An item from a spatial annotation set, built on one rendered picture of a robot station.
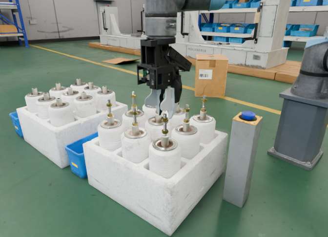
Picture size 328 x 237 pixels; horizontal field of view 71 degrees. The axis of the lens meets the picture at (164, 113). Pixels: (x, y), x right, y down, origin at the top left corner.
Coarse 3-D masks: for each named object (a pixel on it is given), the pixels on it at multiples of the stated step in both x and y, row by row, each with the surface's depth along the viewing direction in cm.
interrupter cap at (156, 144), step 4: (156, 140) 69; (160, 140) 69; (172, 140) 69; (152, 144) 67; (156, 144) 67; (160, 144) 68; (172, 144) 67; (176, 144) 67; (156, 148) 65; (160, 148) 65; (164, 148) 65; (168, 148) 65; (172, 148) 65
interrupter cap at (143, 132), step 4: (140, 128) 77; (124, 132) 74; (128, 132) 74; (140, 132) 75; (144, 132) 74; (128, 136) 71; (132, 136) 72; (136, 136) 71; (140, 136) 72; (144, 136) 72
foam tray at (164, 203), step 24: (96, 144) 84; (216, 144) 82; (96, 168) 81; (120, 168) 72; (144, 168) 71; (192, 168) 69; (216, 168) 87; (120, 192) 76; (144, 192) 68; (168, 192) 61; (192, 192) 73; (144, 216) 72; (168, 216) 65
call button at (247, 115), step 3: (243, 111) 70; (246, 111) 70; (249, 111) 70; (243, 114) 69; (246, 114) 68; (249, 114) 68; (252, 114) 68; (243, 117) 69; (246, 117) 68; (249, 117) 68; (252, 117) 68
